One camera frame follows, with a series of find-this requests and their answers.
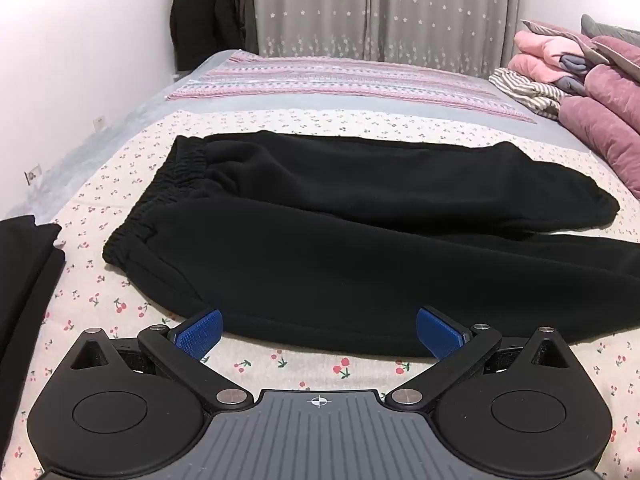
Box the mauve velvet quilt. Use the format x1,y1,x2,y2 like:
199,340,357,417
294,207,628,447
520,19,640,187

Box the grey pillow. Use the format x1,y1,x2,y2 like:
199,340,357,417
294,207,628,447
580,14,640,47

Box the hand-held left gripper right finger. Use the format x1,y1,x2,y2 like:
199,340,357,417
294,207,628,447
386,306,572,409

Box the pink striped blanket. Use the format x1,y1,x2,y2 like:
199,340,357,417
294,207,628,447
167,51,537,123

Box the striped beige cloth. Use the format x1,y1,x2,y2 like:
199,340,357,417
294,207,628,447
488,67,565,121

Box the pink padded jacket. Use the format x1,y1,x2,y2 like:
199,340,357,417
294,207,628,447
507,30,596,96

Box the dark hanging jackets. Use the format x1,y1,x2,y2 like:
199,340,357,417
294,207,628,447
169,0,260,75

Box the cherry print bed sheet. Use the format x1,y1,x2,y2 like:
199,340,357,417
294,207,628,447
10,109,640,476

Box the grey star print curtain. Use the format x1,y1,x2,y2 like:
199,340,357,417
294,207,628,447
250,0,523,80

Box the folded black clothes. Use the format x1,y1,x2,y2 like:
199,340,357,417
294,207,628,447
0,215,67,401

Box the black pants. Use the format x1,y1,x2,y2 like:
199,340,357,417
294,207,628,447
102,130,640,358

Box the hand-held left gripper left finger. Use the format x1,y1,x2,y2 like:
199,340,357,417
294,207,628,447
69,308,252,409

